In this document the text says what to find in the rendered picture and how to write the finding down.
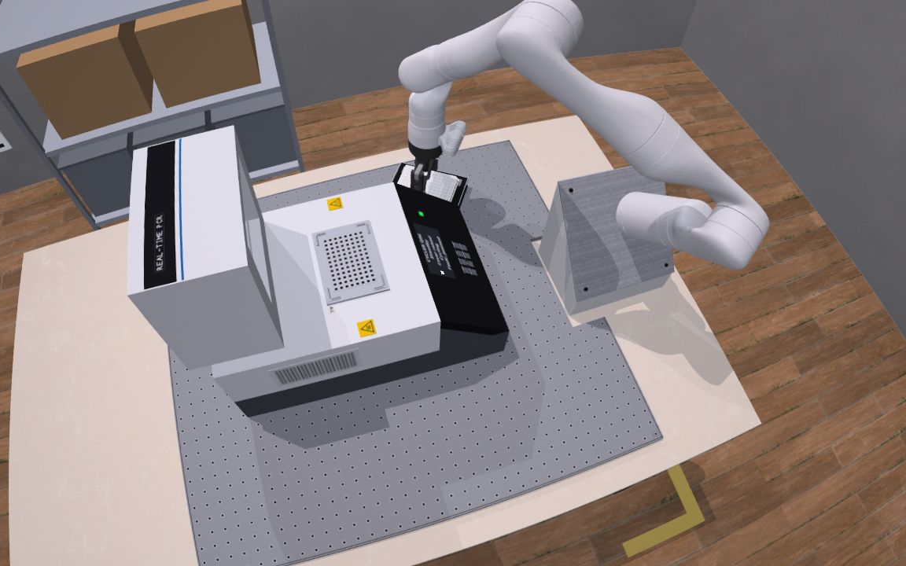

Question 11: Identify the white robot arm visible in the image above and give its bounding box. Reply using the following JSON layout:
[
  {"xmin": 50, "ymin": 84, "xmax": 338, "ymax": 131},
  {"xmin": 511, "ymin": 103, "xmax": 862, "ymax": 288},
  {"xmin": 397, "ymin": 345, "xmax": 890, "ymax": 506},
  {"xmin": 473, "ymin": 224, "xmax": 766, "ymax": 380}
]
[{"xmin": 398, "ymin": 0, "xmax": 769, "ymax": 270}]

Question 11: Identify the black rectangular frame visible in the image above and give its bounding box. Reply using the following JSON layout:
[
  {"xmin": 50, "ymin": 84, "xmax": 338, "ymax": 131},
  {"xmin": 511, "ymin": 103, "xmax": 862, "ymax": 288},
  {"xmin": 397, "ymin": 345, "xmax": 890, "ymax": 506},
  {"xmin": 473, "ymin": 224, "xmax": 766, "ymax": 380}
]
[{"xmin": 392, "ymin": 162, "xmax": 469, "ymax": 209}]

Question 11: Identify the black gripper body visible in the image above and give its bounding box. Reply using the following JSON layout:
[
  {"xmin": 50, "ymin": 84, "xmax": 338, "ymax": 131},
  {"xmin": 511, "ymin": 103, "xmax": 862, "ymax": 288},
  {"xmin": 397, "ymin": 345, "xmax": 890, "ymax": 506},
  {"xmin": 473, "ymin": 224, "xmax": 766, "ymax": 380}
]
[{"xmin": 408, "ymin": 139, "xmax": 443, "ymax": 172}]

